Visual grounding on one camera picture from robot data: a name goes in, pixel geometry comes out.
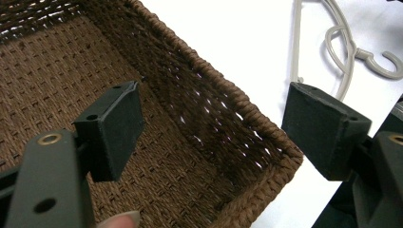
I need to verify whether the brown woven basket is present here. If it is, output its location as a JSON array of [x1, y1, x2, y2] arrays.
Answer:
[[0, 0, 304, 228]]

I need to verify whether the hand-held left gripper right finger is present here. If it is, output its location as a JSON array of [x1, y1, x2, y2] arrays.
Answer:
[[280, 81, 403, 228]]

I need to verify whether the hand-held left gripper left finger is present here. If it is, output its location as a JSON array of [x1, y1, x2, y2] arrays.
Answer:
[[4, 80, 144, 228]]

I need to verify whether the beige plastic clothes hanger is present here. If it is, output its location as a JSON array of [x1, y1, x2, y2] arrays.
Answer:
[[289, 0, 403, 103]]

